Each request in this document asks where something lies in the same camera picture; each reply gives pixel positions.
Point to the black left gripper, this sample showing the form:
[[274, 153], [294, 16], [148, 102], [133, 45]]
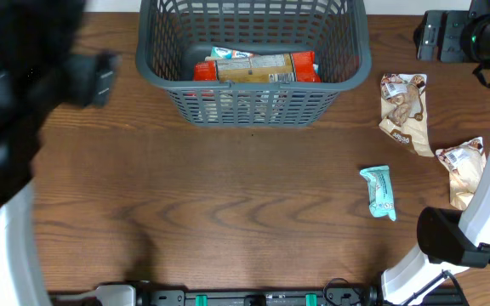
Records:
[[103, 79]]

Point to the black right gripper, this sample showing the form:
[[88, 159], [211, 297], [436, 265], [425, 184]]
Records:
[[429, 36]]

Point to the beige cookie bag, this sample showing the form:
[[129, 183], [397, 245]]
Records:
[[404, 112]]

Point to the Kleenex tissue multipack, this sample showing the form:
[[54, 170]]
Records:
[[228, 53]]

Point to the orange cookie package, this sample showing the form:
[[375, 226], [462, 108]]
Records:
[[290, 67]]

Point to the teal snack wrapper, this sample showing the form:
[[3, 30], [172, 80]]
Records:
[[380, 192]]

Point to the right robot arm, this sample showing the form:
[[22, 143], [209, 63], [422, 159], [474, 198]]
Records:
[[449, 241]]

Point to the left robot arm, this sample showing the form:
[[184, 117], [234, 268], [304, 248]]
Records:
[[38, 72]]

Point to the grey plastic basket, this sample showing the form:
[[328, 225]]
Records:
[[175, 35]]

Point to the beige snack bag far right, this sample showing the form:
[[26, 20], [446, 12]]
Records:
[[465, 164]]

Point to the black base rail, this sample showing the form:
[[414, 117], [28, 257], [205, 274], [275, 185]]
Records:
[[108, 295]]

